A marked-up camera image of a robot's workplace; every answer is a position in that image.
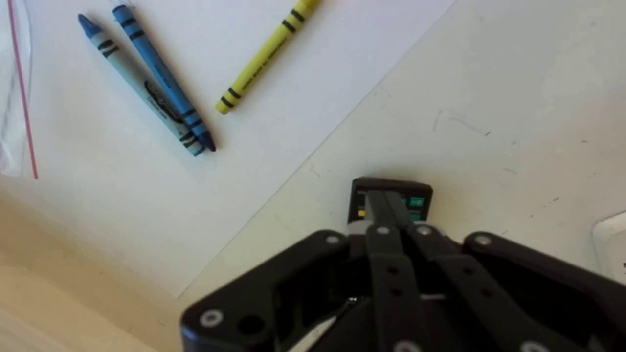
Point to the clear plastic zip bag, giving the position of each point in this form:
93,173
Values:
13,98

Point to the grey blue crayon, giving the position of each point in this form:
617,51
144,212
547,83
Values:
124,71

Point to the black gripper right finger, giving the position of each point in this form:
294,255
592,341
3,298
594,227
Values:
521,274

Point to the yellow crayon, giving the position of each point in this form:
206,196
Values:
267,55

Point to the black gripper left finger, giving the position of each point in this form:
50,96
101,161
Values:
261,286

